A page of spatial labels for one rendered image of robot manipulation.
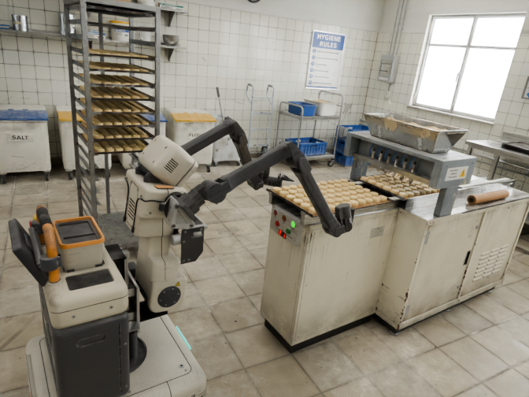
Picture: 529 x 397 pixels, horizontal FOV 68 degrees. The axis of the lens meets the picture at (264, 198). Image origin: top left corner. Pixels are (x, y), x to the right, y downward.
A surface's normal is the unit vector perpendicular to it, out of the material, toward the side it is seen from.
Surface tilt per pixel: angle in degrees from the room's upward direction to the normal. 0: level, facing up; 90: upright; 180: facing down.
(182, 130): 92
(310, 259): 90
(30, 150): 92
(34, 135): 91
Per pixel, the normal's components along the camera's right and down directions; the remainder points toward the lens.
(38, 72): 0.47, 0.36
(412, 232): -0.84, 0.11
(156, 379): 0.11, -0.93
